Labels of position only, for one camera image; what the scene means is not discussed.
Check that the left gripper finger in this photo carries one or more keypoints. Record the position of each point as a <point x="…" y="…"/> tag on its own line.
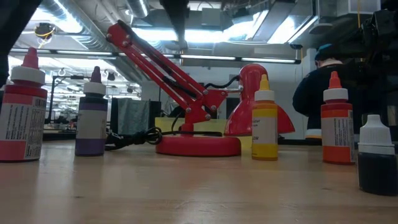
<point x="178" y="18"/>

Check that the small white-capped dropper bottle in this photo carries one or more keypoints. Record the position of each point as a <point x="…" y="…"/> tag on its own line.
<point x="376" y="168"/>

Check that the pink food coloring bottle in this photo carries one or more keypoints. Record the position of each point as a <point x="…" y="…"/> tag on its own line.
<point x="21" y="124"/>

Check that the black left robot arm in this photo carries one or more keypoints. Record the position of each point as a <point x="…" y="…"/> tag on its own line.
<point x="12" y="31"/>

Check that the person in dark top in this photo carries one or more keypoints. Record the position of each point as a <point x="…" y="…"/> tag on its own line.
<point x="311" y="93"/>

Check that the orange food coloring bottle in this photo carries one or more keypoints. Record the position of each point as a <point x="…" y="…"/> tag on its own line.
<point x="337" y="130"/>

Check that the yellow food coloring bottle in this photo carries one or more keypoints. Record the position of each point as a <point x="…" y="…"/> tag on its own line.
<point x="264" y="130"/>

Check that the black cabinet with grey cloth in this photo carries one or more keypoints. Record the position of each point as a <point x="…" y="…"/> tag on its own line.
<point x="133" y="115"/>

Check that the black metal rack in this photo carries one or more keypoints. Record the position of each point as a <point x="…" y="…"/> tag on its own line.
<point x="51" y="93"/>

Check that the round black ceiling fixture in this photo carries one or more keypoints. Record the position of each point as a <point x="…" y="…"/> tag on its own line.
<point x="45" y="29"/>

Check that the long ceiling light rail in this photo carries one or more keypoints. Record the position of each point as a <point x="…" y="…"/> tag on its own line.
<point x="267" y="60"/>

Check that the purple food coloring bottle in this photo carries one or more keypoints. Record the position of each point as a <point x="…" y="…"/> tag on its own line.
<point x="91" y="124"/>

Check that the red desk lamp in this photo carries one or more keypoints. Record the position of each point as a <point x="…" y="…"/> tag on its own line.
<point x="199" y="146"/>

